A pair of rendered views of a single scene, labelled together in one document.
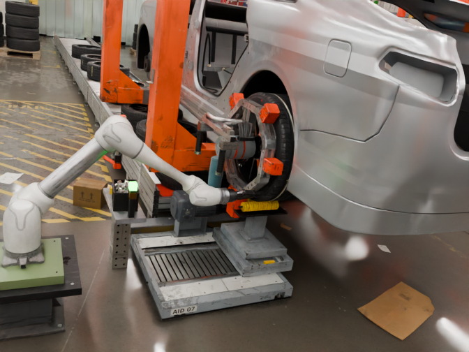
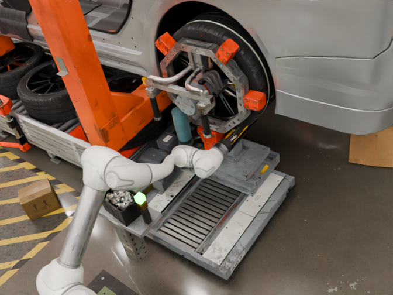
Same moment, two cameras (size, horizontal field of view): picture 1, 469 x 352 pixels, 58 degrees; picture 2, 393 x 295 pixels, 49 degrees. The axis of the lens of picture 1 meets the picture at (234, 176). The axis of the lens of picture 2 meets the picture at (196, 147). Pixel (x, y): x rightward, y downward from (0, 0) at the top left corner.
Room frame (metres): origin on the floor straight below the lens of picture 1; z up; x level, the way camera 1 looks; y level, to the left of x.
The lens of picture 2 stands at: (0.60, 0.67, 2.15)
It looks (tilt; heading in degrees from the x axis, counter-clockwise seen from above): 41 degrees down; 342
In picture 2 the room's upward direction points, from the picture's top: 12 degrees counter-clockwise
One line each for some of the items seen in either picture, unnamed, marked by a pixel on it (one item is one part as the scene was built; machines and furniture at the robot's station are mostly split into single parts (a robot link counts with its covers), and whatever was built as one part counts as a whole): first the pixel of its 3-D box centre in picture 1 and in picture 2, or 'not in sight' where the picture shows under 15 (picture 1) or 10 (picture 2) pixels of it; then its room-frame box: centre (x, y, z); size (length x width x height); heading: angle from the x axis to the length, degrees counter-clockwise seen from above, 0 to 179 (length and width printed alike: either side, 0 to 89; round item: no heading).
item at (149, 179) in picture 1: (123, 142); (14, 120); (3.85, 1.10, 0.28); 2.47 x 0.09 x 0.22; 28
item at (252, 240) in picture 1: (255, 223); (231, 141); (2.54, -0.19, 0.32); 0.40 x 0.30 x 0.28; 28
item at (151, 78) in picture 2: (225, 112); (170, 67); (2.49, 0.11, 1.03); 0.19 x 0.18 x 0.11; 118
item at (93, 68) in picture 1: (108, 71); not in sight; (6.94, 2.29, 0.39); 0.66 x 0.66 x 0.24
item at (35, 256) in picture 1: (23, 252); not in sight; (1.72, 0.94, 0.37); 0.22 x 0.18 x 0.06; 28
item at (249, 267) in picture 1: (250, 247); (234, 162); (2.54, -0.19, 0.13); 0.50 x 0.36 x 0.10; 28
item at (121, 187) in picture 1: (125, 193); (121, 202); (2.25, 0.61, 0.51); 0.20 x 0.14 x 0.13; 20
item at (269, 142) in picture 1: (246, 147); (204, 87); (2.46, -0.04, 0.85); 0.54 x 0.07 x 0.54; 28
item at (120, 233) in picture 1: (120, 235); (129, 233); (2.30, 0.64, 0.21); 0.10 x 0.10 x 0.42; 28
